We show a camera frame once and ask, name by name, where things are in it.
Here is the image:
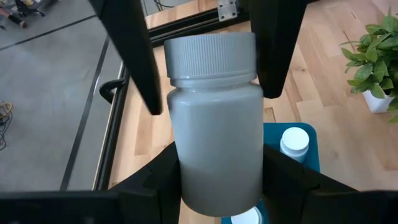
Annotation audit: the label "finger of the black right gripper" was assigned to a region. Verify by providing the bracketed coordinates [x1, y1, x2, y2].
[248, 0, 313, 100]
[88, 0, 164, 116]

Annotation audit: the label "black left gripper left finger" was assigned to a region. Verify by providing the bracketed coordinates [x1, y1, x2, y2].
[108, 141, 184, 224]

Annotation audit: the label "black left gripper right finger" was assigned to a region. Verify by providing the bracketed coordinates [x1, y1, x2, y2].
[262, 144, 358, 224]

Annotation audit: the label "white pill bottle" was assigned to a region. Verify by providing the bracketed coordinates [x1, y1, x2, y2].
[164, 32, 265, 218]
[230, 206, 264, 224]
[279, 126, 310, 164]

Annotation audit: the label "teal plastic basket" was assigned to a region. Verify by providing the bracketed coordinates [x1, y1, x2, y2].
[221, 122, 322, 224]

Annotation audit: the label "green plant in white pot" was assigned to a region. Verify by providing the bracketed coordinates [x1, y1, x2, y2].
[340, 6, 398, 124]

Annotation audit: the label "black wheeled stand base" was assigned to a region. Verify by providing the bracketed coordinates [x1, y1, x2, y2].
[0, 0, 47, 30]

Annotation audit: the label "black frame hook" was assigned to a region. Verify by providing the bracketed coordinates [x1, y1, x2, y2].
[98, 77, 127, 105]

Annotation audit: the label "silver frame bracket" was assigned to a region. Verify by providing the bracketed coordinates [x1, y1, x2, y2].
[217, 0, 239, 22]

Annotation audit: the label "yellow extension cable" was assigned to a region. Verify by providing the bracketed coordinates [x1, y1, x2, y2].
[0, 101, 14, 121]

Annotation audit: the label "black floor cables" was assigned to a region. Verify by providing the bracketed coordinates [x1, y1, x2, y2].
[0, 111, 13, 152]

